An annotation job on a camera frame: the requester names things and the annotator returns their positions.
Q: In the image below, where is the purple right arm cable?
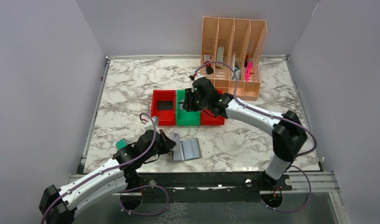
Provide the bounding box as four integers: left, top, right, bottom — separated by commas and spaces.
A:
190, 61, 317, 214

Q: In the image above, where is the green plastic bin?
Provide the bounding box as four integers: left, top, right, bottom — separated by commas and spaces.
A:
176, 89, 201, 126

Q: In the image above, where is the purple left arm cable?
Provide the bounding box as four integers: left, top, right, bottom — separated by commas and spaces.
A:
41, 112, 170, 224

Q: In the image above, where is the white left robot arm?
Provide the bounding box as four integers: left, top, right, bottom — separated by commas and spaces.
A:
39, 130, 176, 224

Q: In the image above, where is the pink highlighter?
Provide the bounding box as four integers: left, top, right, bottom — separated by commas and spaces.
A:
244, 61, 253, 81

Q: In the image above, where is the white red box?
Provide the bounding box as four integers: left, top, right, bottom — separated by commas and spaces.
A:
216, 47, 225, 68

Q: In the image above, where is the peach desk organizer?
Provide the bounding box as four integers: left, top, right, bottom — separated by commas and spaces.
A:
197, 16, 267, 101

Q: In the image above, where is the red plastic bin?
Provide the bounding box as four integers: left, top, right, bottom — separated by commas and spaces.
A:
151, 90, 176, 126
200, 109, 225, 126

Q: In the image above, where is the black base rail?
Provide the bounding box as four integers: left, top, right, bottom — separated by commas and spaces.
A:
118, 171, 292, 203

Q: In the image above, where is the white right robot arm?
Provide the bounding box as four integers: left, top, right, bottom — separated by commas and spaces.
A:
183, 77, 308, 181

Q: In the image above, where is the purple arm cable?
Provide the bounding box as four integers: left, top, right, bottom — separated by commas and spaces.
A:
190, 61, 317, 214
41, 112, 170, 224

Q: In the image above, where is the teal eraser block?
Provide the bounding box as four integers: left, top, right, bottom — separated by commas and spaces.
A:
115, 139, 127, 149

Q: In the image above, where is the grey card holder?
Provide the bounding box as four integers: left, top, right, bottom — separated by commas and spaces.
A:
171, 133, 202, 162

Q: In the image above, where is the red plastic bin right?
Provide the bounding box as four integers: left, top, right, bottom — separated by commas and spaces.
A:
200, 109, 225, 126

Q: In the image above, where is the red plastic bin left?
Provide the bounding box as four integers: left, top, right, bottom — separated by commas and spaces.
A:
151, 90, 176, 126

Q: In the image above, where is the red black marker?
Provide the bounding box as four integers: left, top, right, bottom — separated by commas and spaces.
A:
205, 61, 214, 75

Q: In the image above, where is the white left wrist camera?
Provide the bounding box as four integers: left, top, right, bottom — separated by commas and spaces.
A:
144, 120, 159, 133

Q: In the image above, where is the black card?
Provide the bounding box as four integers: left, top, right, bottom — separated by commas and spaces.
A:
157, 100, 174, 111

